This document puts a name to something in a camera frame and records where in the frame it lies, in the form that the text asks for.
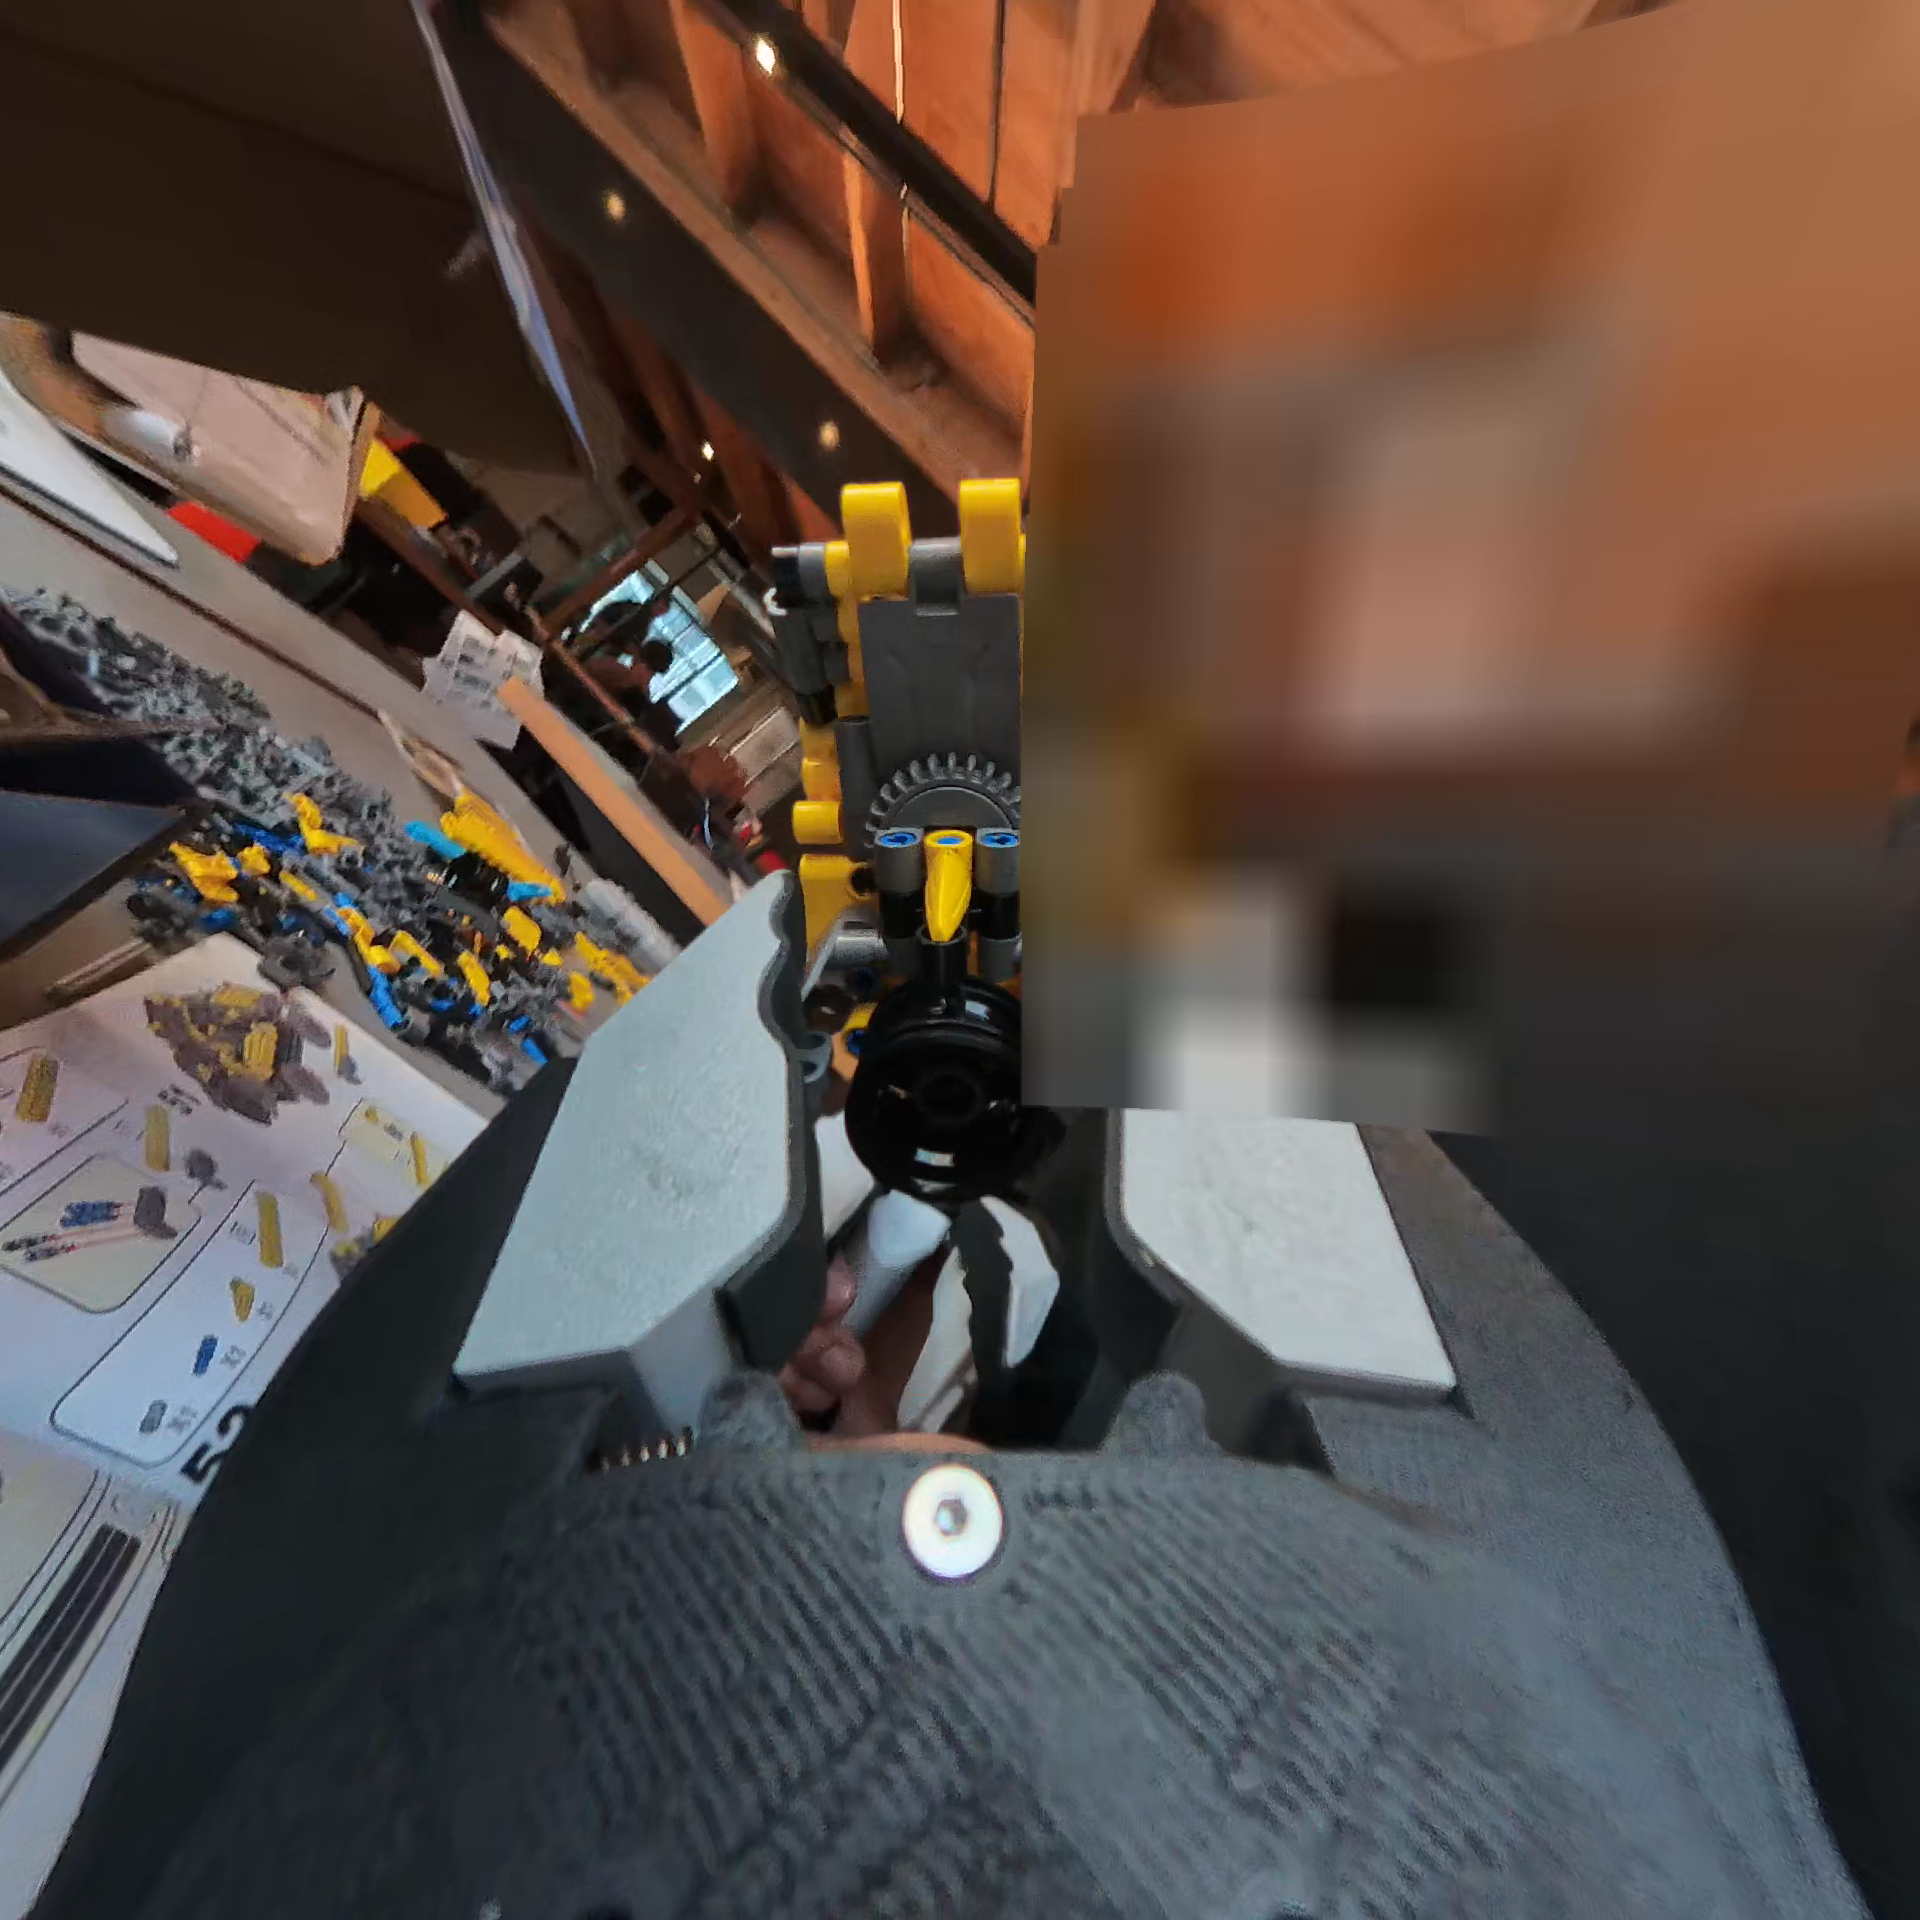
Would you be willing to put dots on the white flat board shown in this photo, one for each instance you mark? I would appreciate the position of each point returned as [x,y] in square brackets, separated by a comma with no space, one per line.
[60,465]

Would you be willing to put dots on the yellow grey brick model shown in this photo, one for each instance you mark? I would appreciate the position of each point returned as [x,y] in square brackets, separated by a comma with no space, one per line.
[932,675]

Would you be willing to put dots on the pile of loose brick pieces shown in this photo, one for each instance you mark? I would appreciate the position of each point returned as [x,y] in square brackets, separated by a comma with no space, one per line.
[376,886]

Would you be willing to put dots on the brown cardboard box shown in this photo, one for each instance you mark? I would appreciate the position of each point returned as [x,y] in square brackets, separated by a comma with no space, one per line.
[225,451]

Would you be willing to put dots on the yellow box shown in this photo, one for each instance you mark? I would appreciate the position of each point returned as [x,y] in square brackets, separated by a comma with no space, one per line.
[380,470]

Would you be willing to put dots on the small white box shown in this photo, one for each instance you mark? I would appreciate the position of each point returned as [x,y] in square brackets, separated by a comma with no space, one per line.
[480,675]

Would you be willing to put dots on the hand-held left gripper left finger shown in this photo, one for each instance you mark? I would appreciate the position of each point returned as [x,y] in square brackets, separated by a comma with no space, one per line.
[662,1142]

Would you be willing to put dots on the building instruction booklet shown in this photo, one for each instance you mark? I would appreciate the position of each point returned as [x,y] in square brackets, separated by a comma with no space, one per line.
[135,1200]

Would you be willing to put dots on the person's right hand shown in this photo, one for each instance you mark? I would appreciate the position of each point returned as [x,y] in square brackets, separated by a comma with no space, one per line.
[833,1373]

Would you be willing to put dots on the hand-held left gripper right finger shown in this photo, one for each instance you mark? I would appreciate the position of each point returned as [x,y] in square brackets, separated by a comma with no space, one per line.
[1276,1261]

